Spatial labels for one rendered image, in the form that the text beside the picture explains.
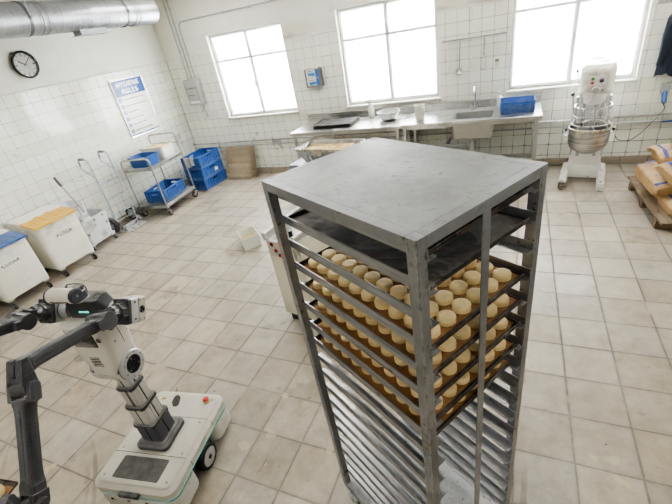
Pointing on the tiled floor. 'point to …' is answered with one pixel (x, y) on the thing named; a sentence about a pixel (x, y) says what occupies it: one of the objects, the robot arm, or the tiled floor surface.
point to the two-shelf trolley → (157, 181)
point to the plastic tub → (249, 238)
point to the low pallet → (650, 204)
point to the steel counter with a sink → (477, 113)
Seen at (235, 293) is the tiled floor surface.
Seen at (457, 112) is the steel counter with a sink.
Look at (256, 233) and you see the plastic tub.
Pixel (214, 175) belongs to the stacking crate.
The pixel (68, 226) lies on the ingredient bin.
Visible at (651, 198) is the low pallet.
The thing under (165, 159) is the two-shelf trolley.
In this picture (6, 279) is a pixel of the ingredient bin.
